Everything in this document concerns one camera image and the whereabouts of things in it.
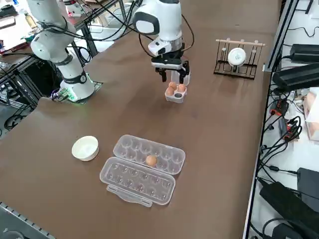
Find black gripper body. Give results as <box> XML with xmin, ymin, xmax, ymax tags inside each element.
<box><xmin>151</xmin><ymin>49</ymin><xmax>187</xmax><ymax>71</ymax></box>

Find clear four-slot egg tray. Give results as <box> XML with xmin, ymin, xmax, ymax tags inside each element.
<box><xmin>164</xmin><ymin>72</ymin><xmax>192</xmax><ymax>104</ymax></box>

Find transparent twelve-slot egg tray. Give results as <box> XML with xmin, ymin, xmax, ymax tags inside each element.
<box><xmin>99</xmin><ymin>134</ymin><xmax>186</xmax><ymax>208</ymax></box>

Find wooden rod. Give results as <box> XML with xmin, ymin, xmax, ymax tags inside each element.
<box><xmin>215</xmin><ymin>39</ymin><xmax>266</xmax><ymax>47</ymax></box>

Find orange and black power strip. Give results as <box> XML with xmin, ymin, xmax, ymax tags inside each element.
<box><xmin>270</xmin><ymin>99</ymin><xmax>290</xmax><ymax>116</ymax></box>

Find white round bowl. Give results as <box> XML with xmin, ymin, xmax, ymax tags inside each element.
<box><xmin>71</xmin><ymin>135</ymin><xmax>100</xmax><ymax>162</ymax></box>

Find white device with red part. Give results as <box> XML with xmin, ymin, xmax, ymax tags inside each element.
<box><xmin>63</xmin><ymin>0</ymin><xmax>83</xmax><ymax>18</ymax></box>

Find grey box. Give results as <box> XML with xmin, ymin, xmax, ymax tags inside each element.
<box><xmin>272</xmin><ymin>63</ymin><xmax>319</xmax><ymax>92</ymax></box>

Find black and orange plugs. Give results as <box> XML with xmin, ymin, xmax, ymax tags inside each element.
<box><xmin>283</xmin><ymin>116</ymin><xmax>304</xmax><ymax>143</ymax></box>

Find black power brick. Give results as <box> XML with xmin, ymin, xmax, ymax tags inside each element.
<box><xmin>290</xmin><ymin>44</ymin><xmax>319</xmax><ymax>63</ymax></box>

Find white and pink box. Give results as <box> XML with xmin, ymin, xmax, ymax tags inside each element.
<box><xmin>304</xmin><ymin>87</ymin><xmax>319</xmax><ymax>143</ymax></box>

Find amber glass bottle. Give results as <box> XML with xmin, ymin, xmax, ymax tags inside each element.
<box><xmin>24</xmin><ymin>11</ymin><xmax>37</xmax><ymax>30</ymax></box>

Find black power adapter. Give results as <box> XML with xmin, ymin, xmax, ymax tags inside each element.
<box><xmin>259</xmin><ymin>181</ymin><xmax>319</xmax><ymax>239</ymax></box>

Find black flat box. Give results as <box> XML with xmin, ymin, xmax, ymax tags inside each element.
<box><xmin>297</xmin><ymin>167</ymin><xmax>319</xmax><ymax>212</ymax></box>

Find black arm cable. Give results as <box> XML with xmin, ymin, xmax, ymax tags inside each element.
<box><xmin>94</xmin><ymin>0</ymin><xmax>195</xmax><ymax>60</ymax></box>

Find black wire rack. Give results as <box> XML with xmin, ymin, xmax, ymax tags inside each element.
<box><xmin>213</xmin><ymin>38</ymin><xmax>266</xmax><ymax>81</ymax></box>

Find aluminium camera post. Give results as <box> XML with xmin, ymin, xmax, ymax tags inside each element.
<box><xmin>264</xmin><ymin>0</ymin><xmax>300</xmax><ymax>73</ymax></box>

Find black metal shelf frame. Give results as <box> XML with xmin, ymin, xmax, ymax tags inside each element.
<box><xmin>0</xmin><ymin>53</ymin><xmax>44</xmax><ymax>109</ymax></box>

